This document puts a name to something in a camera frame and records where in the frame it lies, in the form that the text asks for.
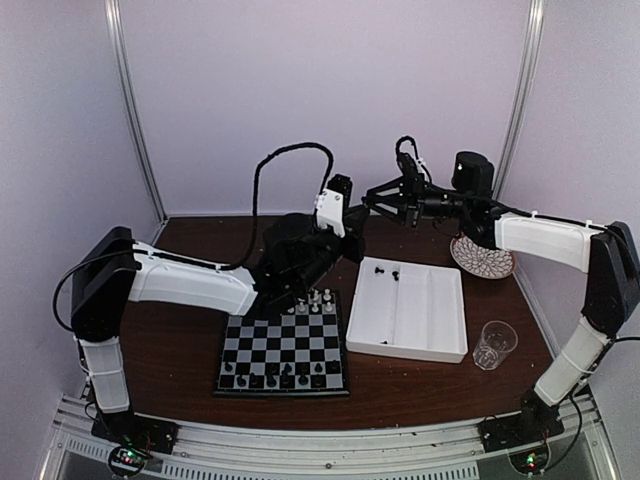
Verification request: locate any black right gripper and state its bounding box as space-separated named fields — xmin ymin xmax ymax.
xmin=368 ymin=172 xmax=472 ymax=228

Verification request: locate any white plastic compartment tray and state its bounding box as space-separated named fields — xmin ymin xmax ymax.
xmin=346 ymin=257 xmax=468 ymax=364

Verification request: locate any black white chess board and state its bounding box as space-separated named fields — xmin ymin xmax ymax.
xmin=213 ymin=290 xmax=350 ymax=398

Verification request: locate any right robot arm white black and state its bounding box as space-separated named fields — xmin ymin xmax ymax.
xmin=363 ymin=151 xmax=639 ymax=442

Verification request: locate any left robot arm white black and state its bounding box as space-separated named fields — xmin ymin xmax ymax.
xmin=62 ymin=205 xmax=369 ymax=444

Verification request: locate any white chess pieces row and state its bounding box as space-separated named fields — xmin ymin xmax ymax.
xmin=286 ymin=289 xmax=338 ymax=315

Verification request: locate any patterned ceramic plate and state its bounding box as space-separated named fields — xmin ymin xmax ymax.
xmin=449 ymin=236 xmax=516 ymax=280

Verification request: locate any clear drinking glass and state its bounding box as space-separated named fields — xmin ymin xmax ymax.
xmin=473 ymin=320 xmax=519 ymax=371

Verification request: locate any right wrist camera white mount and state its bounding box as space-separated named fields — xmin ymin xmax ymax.
xmin=395 ymin=135 xmax=433 ymax=184

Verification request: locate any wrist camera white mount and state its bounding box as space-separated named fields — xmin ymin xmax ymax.
xmin=313 ymin=174 xmax=353 ymax=238
xmin=395 ymin=135 xmax=433 ymax=184

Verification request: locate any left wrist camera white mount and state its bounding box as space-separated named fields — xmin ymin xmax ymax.
xmin=313 ymin=174 xmax=353 ymax=238

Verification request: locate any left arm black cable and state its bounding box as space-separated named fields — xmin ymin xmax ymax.
xmin=219 ymin=142 xmax=335 ymax=274

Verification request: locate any front aluminium rail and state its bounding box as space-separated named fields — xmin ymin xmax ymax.
xmin=35 ymin=394 xmax=622 ymax=479

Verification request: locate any right aluminium frame post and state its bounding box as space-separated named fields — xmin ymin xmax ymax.
xmin=494 ymin=0 xmax=546 ymax=199

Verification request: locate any aluminium frame post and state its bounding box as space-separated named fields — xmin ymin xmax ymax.
xmin=104 ymin=0 xmax=168 ymax=223
xmin=494 ymin=0 xmax=546 ymax=199

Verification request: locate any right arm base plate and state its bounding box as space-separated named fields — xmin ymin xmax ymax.
xmin=478 ymin=413 xmax=565 ymax=453

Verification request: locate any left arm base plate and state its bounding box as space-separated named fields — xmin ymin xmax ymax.
xmin=91 ymin=415 xmax=179 ymax=454

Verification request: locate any left aluminium frame post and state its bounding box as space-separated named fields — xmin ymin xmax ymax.
xmin=104 ymin=0 xmax=168 ymax=223

